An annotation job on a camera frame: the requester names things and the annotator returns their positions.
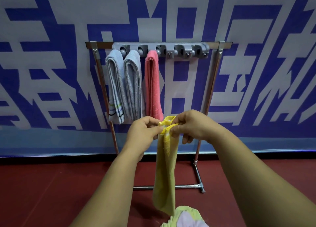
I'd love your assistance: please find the person's right hand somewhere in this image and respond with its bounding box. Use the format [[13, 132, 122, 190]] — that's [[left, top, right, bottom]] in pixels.
[[169, 110, 230, 145]]

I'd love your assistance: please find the person's left hand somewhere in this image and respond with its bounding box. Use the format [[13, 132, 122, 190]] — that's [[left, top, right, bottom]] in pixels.
[[122, 115, 164, 162]]

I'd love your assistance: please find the yellow towel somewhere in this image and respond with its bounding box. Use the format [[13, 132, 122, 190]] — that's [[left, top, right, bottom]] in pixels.
[[152, 115, 179, 217]]

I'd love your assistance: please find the plain light blue towel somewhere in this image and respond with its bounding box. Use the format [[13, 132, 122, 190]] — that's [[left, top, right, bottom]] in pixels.
[[123, 50, 146, 121]]

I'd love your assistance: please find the pink towel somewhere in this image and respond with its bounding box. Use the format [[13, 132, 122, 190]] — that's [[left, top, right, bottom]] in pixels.
[[144, 50, 164, 122]]

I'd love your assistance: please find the striped light blue towel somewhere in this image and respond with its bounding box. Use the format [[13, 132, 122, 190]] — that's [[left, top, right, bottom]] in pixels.
[[105, 49, 126, 125]]

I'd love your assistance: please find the white printed towel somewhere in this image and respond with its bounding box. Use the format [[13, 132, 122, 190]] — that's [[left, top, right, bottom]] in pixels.
[[161, 206, 209, 227]]

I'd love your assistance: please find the metal towel rack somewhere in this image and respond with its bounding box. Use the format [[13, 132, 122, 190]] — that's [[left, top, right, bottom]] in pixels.
[[86, 41, 233, 193]]

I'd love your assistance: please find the person's left forearm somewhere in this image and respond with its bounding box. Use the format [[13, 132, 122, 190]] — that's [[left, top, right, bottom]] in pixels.
[[70, 148, 143, 227]]

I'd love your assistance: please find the person's right forearm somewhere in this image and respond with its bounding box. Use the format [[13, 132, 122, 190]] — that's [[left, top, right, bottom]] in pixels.
[[213, 132, 316, 227]]

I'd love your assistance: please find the blue banner with white characters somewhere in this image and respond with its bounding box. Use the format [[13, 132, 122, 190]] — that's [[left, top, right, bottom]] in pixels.
[[0, 0, 316, 157]]

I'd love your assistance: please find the grey plastic clip strip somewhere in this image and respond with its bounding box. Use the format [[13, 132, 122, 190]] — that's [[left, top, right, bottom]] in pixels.
[[111, 42, 210, 60]]

